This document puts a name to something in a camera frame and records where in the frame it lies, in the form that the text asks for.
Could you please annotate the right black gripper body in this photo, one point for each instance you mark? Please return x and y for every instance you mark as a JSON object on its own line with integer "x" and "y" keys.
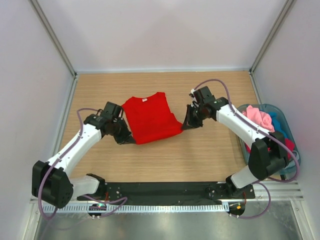
{"x": 195, "y": 116}

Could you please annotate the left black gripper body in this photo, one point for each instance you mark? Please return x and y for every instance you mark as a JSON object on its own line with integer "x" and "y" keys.
{"x": 120, "y": 131}

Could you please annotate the red t shirt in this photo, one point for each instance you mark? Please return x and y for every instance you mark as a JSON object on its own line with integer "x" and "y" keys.
{"x": 150, "y": 119}

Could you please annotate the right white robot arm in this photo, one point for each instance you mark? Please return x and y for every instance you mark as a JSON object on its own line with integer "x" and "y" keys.
{"x": 267, "y": 149}

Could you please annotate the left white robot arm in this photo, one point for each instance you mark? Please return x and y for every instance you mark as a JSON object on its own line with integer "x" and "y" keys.
{"x": 51, "y": 180}

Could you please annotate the light pink t shirt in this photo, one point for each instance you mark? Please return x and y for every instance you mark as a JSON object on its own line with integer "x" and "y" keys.
{"x": 259, "y": 117}

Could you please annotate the teal plastic laundry basket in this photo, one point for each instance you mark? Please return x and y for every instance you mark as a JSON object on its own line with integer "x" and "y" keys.
{"x": 280, "y": 117}

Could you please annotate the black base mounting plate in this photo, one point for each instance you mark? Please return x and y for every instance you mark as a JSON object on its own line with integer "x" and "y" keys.
{"x": 174, "y": 193}

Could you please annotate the blue t shirt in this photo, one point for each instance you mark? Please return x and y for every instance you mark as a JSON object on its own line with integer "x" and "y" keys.
{"x": 276, "y": 124}

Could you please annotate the magenta t shirt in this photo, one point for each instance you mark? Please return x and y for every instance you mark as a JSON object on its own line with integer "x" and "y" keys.
{"x": 288, "y": 146}

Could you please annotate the grey t shirt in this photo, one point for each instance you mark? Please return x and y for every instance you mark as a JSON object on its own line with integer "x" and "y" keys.
{"x": 291, "y": 168}

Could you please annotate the slotted cable duct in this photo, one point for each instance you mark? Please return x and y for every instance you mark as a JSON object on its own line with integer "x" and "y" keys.
{"x": 86, "y": 207}

